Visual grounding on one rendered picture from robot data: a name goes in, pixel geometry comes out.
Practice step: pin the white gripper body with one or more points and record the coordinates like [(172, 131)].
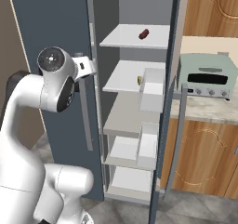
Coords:
[(92, 67)]

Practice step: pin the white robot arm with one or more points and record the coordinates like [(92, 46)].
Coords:
[(21, 116)]

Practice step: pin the white fridge shelf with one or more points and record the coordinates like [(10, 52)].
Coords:
[(124, 77), (127, 37)]

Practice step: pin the yellow cheese piece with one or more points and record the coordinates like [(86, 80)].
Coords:
[(139, 80)]

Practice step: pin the beige fridge shelf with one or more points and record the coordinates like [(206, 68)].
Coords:
[(124, 116)]

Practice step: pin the dark red sausage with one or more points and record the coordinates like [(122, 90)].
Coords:
[(143, 34)]

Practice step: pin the dark blue fridge door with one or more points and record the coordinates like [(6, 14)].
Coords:
[(46, 17), (156, 187)]

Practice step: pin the grey fridge body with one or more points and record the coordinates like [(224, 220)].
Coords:
[(136, 4)]

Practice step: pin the white fridge drawer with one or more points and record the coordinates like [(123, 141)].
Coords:
[(131, 178), (124, 148)]

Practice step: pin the white door bin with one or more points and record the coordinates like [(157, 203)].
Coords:
[(152, 93), (148, 148)]

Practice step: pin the pale green toaster oven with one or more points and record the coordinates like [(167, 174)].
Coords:
[(207, 66)]

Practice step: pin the wooden base cupboard door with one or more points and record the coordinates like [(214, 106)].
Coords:
[(201, 156), (233, 186)]

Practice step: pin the wooden wall cupboard door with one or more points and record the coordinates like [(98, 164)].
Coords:
[(204, 14)]

